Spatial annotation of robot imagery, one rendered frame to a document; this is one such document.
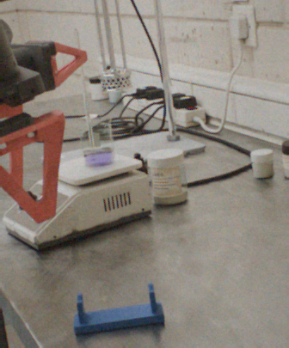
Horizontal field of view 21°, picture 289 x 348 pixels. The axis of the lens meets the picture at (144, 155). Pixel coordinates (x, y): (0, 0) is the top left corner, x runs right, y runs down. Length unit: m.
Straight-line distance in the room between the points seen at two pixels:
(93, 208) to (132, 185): 0.07
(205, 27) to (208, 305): 1.06
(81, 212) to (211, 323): 0.36
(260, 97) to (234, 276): 0.69
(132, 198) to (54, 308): 0.30
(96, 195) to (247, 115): 0.58
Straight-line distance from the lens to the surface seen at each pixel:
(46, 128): 0.53
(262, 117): 1.62
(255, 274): 0.99
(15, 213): 1.23
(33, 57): 1.11
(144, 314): 0.89
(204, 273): 1.00
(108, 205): 1.19
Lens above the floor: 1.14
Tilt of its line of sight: 14 degrees down
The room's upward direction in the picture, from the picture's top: 7 degrees counter-clockwise
